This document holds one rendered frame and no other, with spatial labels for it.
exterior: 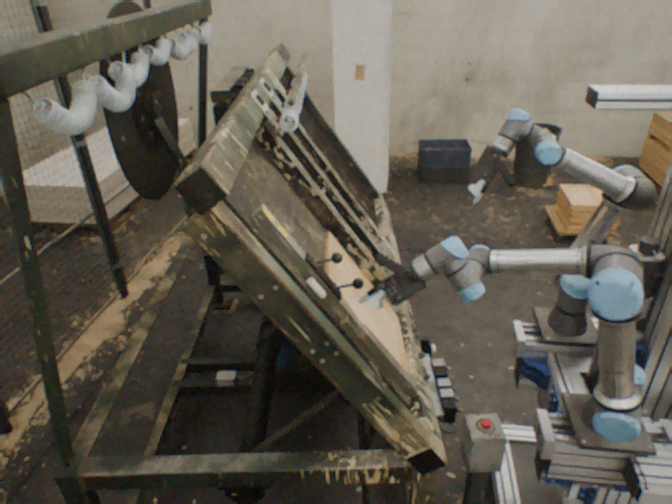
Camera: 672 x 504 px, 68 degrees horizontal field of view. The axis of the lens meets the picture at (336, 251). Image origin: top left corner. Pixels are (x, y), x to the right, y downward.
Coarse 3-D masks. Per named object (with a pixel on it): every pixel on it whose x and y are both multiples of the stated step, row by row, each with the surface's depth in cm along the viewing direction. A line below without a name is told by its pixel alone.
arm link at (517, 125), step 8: (512, 112) 176; (520, 112) 174; (512, 120) 175; (520, 120) 174; (528, 120) 175; (504, 128) 177; (512, 128) 175; (520, 128) 175; (528, 128) 175; (504, 136) 177; (512, 136) 176; (520, 136) 177
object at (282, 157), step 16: (272, 112) 196; (272, 128) 193; (272, 144) 196; (272, 160) 199; (288, 160) 199; (288, 176) 202; (304, 176) 202; (304, 192) 206; (320, 192) 210; (320, 208) 210; (336, 224) 214; (352, 240) 218; (352, 256) 222; (368, 256) 223; (400, 304) 235
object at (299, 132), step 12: (276, 84) 229; (300, 132) 241; (312, 144) 245; (312, 156) 247; (324, 168) 250; (336, 180) 254; (348, 192) 258; (348, 204) 260; (360, 216) 264; (372, 228) 268; (384, 240) 273; (384, 252) 275
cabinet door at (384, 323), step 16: (336, 240) 212; (336, 272) 189; (352, 272) 209; (352, 288) 197; (368, 288) 217; (352, 304) 187; (368, 304) 205; (384, 304) 225; (368, 320) 193; (384, 320) 212; (384, 336) 200; (400, 336) 220; (400, 352) 207
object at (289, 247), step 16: (256, 208) 157; (272, 224) 154; (272, 240) 157; (288, 240) 158; (288, 256) 160; (304, 256) 163; (304, 272) 163; (336, 304) 170; (352, 320) 173; (368, 336) 177; (384, 352) 182; (384, 368) 185; (400, 368) 188; (400, 384) 189
